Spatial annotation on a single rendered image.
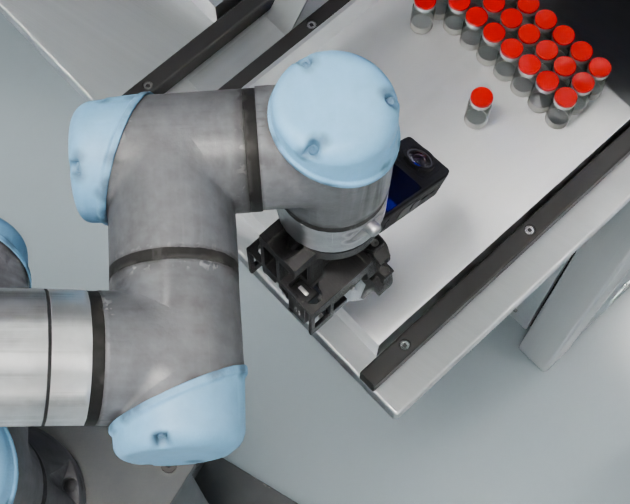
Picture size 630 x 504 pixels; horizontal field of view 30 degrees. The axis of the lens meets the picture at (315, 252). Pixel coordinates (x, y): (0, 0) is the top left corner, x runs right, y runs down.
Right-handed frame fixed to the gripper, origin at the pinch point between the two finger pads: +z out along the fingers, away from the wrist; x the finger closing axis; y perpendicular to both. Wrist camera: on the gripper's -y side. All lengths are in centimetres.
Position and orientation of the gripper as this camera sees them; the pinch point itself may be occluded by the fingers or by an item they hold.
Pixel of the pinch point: (344, 279)
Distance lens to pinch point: 100.3
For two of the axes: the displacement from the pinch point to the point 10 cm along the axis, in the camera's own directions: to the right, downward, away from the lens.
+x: 6.8, 6.9, -2.5
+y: -7.3, 6.4, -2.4
